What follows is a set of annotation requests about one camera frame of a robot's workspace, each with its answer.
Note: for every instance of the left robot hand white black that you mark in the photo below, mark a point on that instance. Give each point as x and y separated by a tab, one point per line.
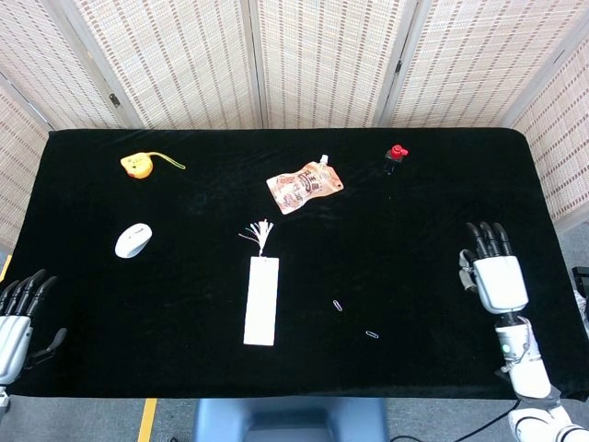
14	340

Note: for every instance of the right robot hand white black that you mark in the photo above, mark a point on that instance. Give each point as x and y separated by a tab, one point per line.
501	283

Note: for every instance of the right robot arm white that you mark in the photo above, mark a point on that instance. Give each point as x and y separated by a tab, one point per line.
529	373

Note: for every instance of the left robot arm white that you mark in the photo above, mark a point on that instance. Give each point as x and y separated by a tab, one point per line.
3	395

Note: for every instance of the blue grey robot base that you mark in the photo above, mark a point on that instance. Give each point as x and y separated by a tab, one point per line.
290	421

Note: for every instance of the yellow floor tape strip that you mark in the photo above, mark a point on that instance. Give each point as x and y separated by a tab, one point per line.
4	268
147	421

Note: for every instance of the silver paper clip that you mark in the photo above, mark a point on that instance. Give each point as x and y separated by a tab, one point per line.
338	305
372	334

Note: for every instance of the woven folding screen panel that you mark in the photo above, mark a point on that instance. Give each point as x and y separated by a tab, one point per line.
184	64
478	64
322	64
561	152
18	161
50	64

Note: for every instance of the white computer mouse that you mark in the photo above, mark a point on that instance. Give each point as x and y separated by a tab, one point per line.
132	240

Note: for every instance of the black bottle red cap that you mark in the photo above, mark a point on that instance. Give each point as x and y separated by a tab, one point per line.
393	161

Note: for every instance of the black velvet tablecloth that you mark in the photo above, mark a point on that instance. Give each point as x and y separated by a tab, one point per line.
184	322

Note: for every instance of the yellow duck tape measure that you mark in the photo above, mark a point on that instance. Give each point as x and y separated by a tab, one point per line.
135	166

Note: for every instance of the brown spouted snack pouch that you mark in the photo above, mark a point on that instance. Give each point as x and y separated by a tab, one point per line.
301	186

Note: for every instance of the black screen hinge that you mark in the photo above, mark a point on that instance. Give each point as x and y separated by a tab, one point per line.
114	100
398	66

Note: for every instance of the white bookmark with tassel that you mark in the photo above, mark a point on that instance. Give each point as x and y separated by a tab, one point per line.
261	304

